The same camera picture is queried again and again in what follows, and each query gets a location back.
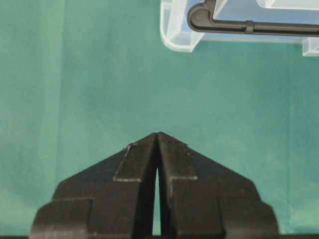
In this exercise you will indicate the black case handle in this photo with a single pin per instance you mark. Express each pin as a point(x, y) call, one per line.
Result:
point(200, 19)

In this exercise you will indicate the clear plastic storage case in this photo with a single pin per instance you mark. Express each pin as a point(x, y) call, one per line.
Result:
point(177, 35)

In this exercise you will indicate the green table cloth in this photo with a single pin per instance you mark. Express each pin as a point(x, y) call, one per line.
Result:
point(82, 79)

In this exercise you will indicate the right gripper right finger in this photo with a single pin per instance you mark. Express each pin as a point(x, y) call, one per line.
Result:
point(202, 199)

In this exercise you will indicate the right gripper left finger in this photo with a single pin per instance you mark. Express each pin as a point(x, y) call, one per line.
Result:
point(113, 199)

